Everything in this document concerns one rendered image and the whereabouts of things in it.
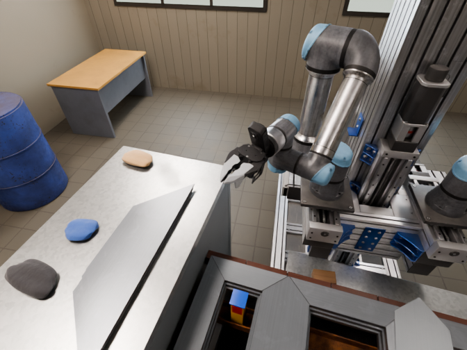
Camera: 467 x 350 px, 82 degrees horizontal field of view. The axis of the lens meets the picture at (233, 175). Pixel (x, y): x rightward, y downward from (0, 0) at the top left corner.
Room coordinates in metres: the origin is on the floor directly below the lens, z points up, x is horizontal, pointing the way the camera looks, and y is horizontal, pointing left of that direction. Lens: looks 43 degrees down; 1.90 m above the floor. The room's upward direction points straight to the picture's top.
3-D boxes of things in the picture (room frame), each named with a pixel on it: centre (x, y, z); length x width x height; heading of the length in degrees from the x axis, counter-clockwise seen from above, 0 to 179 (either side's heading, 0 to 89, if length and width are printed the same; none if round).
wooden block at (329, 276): (0.59, -0.42, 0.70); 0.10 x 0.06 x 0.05; 81
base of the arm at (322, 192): (0.85, -0.42, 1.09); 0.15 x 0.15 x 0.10
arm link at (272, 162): (0.70, -0.17, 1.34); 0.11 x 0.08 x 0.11; 53
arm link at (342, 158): (0.85, -0.41, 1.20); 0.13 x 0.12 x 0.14; 53
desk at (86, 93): (3.38, 1.65, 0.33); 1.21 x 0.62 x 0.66; 169
